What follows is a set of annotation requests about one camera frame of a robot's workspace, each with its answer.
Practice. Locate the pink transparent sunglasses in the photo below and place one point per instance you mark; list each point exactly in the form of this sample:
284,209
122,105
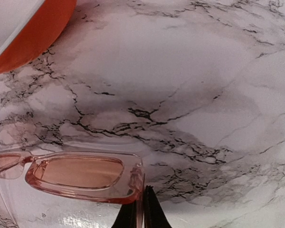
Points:
105,177

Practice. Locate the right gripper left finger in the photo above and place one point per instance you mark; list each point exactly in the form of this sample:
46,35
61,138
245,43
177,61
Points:
127,216

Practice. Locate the orange white bowl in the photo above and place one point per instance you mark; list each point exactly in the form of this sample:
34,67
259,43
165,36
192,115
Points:
29,27

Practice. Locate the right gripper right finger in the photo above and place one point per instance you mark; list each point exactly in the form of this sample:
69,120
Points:
154,216

